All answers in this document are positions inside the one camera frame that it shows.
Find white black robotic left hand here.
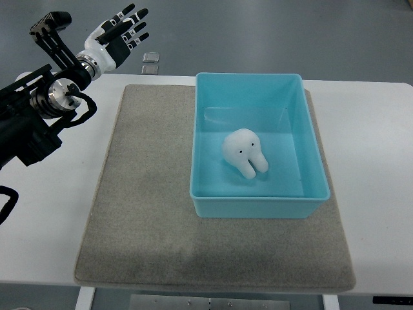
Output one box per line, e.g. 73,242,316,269
77,4,149,78

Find white tooth plush toy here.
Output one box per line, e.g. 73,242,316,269
221,129,269,180

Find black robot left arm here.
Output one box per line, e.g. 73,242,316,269
1,12,97,166

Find light blue plastic box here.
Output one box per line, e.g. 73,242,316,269
190,73,330,218

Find upper floor socket plate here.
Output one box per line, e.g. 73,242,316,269
143,52,160,63

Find floor socket plate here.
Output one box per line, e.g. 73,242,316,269
143,52,160,63
141,65,159,75

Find lower floor socket plate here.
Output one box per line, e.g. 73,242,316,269
141,65,159,75

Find grey felt mat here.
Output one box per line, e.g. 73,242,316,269
74,85,356,293

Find white left table leg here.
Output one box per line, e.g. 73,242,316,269
74,286,96,310

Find white table leg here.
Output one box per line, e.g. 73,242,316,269
74,286,96,310
322,294,340,310

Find white right table leg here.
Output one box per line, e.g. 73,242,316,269
322,294,340,310

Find black table control panel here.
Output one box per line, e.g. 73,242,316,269
372,296,413,306

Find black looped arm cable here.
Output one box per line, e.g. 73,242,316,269
0,185,19,226

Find grey metal base plate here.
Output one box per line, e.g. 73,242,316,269
128,294,291,310

